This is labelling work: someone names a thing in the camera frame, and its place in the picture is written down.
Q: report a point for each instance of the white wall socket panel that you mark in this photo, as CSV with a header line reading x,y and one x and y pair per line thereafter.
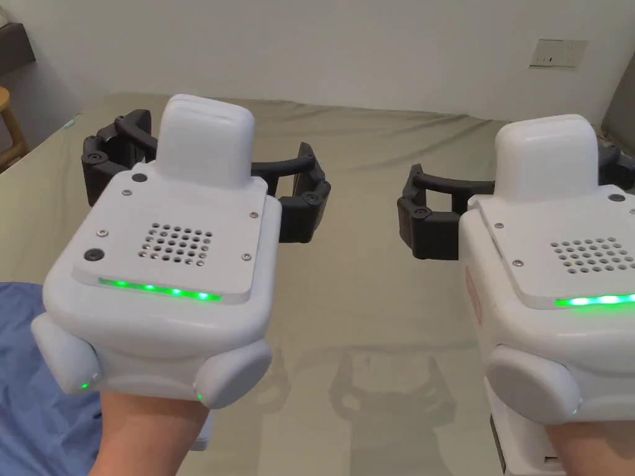
x,y
558,53

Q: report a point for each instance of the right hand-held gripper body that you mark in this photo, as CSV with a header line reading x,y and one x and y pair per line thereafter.
x,y
560,327

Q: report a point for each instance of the person's right hand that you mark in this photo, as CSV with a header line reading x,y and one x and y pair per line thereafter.
x,y
600,451

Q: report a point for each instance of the person's left hand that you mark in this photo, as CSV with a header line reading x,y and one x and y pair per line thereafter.
x,y
144,436

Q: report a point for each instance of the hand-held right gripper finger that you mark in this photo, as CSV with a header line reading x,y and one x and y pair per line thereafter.
x,y
434,233
617,166

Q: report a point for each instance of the blue garment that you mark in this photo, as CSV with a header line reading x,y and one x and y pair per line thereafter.
x,y
34,386

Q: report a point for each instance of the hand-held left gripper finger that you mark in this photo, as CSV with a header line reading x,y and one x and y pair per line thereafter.
x,y
302,213
106,158

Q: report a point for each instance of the bed with beige sheet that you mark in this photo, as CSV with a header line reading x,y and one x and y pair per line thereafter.
x,y
372,297

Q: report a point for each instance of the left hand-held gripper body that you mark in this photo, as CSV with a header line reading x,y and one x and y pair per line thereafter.
x,y
168,238

